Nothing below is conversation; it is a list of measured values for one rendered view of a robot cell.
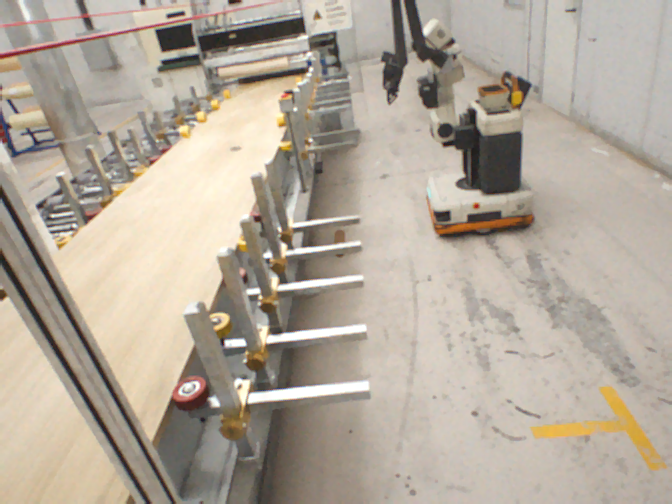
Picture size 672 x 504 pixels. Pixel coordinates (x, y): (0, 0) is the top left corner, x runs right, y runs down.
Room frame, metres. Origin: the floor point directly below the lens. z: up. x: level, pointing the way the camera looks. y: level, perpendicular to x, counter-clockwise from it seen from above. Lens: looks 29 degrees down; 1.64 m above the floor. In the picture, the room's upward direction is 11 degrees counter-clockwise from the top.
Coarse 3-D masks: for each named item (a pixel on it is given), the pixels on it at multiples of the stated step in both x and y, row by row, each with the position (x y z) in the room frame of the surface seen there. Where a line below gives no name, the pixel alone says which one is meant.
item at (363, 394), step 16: (336, 384) 0.80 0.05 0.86; (352, 384) 0.80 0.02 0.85; (368, 384) 0.79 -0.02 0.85; (208, 400) 0.83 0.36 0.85; (256, 400) 0.80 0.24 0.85; (272, 400) 0.79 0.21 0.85; (288, 400) 0.79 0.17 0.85; (304, 400) 0.79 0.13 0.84; (320, 400) 0.78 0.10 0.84; (336, 400) 0.78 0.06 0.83; (352, 400) 0.77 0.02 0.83; (192, 416) 0.81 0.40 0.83; (208, 416) 0.81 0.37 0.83
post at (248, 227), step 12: (252, 216) 1.28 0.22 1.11; (252, 228) 1.26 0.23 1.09; (252, 240) 1.26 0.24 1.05; (252, 252) 1.26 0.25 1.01; (252, 264) 1.26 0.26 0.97; (264, 264) 1.27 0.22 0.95; (264, 276) 1.26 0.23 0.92; (264, 288) 1.26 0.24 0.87; (276, 312) 1.26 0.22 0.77; (276, 324) 1.26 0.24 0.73
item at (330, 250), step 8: (304, 248) 1.57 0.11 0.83; (312, 248) 1.55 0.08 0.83; (320, 248) 1.54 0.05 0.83; (328, 248) 1.53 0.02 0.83; (336, 248) 1.53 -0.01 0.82; (344, 248) 1.52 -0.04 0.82; (352, 248) 1.52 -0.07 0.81; (360, 248) 1.52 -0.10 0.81; (264, 256) 1.57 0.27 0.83; (288, 256) 1.55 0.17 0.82; (296, 256) 1.54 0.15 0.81; (304, 256) 1.54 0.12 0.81; (312, 256) 1.54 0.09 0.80; (320, 256) 1.53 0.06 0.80; (248, 264) 1.56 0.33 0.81
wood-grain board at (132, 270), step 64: (192, 128) 3.77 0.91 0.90; (256, 128) 3.38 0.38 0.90; (128, 192) 2.44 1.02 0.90; (192, 192) 2.24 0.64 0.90; (64, 256) 1.74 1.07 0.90; (128, 256) 1.63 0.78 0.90; (192, 256) 1.53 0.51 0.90; (0, 320) 1.32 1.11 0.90; (128, 320) 1.18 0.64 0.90; (0, 384) 0.99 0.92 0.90; (128, 384) 0.89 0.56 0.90; (0, 448) 0.76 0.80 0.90; (64, 448) 0.72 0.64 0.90
